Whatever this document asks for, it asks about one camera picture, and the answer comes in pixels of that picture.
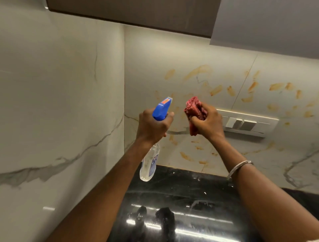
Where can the person's left hand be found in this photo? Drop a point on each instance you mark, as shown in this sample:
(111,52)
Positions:
(152,128)

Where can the person's right hand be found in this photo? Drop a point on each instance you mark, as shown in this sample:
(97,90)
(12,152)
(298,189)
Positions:
(209,124)

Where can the pink checked cleaning cloth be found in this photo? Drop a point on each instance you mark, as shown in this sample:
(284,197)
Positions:
(194,112)

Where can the clear spray bottle blue nozzle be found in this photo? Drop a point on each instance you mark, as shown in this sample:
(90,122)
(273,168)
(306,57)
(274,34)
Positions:
(161,109)

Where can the person's left forearm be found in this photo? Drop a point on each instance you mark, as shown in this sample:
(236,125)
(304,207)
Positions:
(99,194)

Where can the person's right forearm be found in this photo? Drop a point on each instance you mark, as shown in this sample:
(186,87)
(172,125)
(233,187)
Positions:
(261,194)

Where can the silver bangle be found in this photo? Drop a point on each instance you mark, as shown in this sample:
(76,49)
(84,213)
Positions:
(239,167)

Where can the brown upper cabinet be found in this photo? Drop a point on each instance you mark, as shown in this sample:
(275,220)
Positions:
(162,15)

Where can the white switch panel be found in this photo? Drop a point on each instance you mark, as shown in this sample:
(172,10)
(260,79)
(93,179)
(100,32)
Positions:
(249,123)

